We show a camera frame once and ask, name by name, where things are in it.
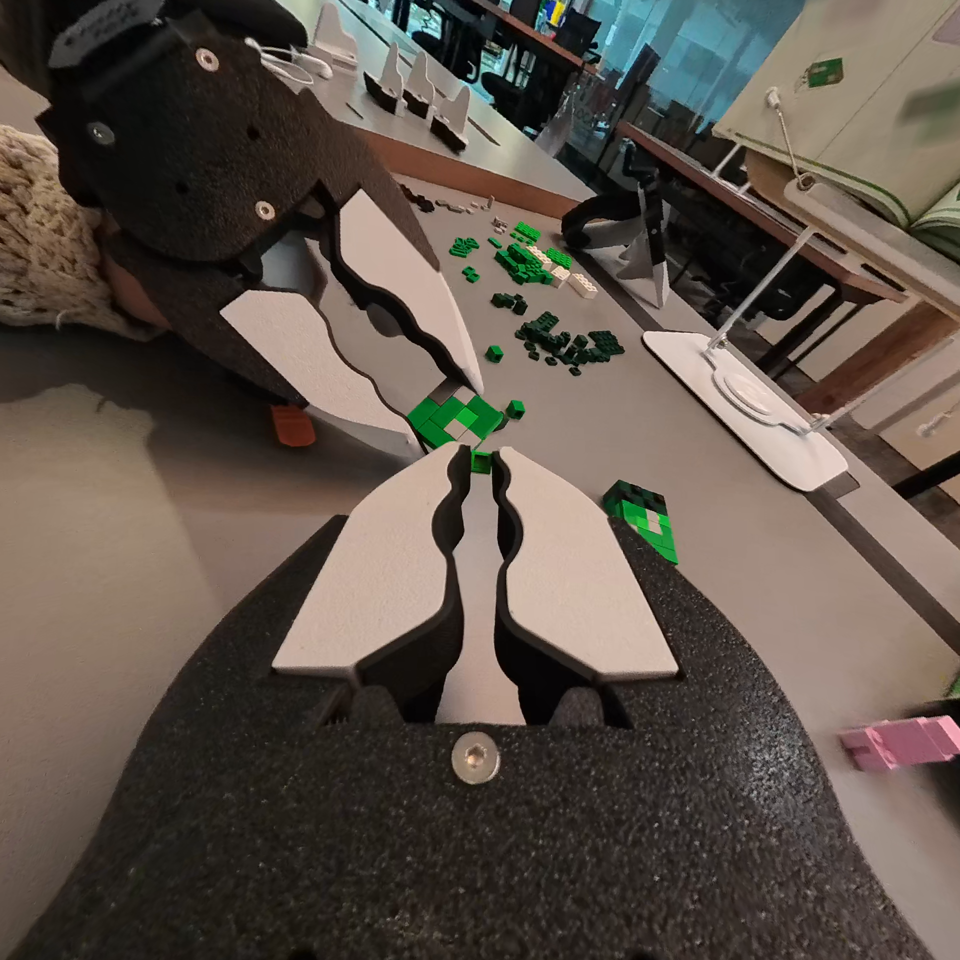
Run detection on grey table with wooden edge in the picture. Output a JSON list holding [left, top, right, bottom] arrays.
[[300, 0, 597, 220]]

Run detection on open instruction booklet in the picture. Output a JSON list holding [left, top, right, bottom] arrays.
[[712, 0, 960, 249]]

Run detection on person's left forearm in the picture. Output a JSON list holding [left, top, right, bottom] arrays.
[[0, 123, 162, 342]]

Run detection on person's left hand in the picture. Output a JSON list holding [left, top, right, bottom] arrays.
[[101, 251, 177, 335]]

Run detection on orange brick separator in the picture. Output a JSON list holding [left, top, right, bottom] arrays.
[[270, 403, 317, 450]]

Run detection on green tiled lego plate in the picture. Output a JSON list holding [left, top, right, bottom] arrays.
[[406, 378, 506, 456]]

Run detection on spare hand-held gripper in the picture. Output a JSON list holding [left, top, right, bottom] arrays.
[[560, 182, 674, 309]]

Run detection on wooden table with black legs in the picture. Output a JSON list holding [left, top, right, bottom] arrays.
[[615, 120, 960, 421]]

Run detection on pile of bright green pieces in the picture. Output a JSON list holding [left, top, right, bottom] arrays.
[[448, 220, 576, 290]]

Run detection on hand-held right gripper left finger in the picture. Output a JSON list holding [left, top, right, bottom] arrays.
[[270, 442, 472, 702]]

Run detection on spare grey gripper finger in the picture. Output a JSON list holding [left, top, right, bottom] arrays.
[[402, 51, 438, 121], [363, 39, 407, 115], [310, 2, 360, 70], [429, 84, 473, 153]]

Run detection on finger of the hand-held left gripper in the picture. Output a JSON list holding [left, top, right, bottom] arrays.
[[318, 186, 487, 397], [219, 287, 427, 460]]

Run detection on green lego block assembly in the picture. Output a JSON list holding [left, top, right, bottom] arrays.
[[601, 479, 681, 566]]

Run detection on pink lego pig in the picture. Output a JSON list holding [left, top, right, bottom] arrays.
[[837, 714, 960, 775]]

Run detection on pile of dark green bricks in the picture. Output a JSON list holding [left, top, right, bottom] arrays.
[[490, 291, 627, 378]]

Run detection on white cable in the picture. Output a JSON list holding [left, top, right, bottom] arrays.
[[243, 36, 333, 90]]

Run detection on group of grey lego tiles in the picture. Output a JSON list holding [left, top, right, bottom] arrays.
[[433, 193, 520, 235]]

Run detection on white book stand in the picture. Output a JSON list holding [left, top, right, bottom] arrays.
[[642, 84, 960, 494]]

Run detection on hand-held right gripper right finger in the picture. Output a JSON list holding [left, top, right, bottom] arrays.
[[489, 445, 681, 712]]

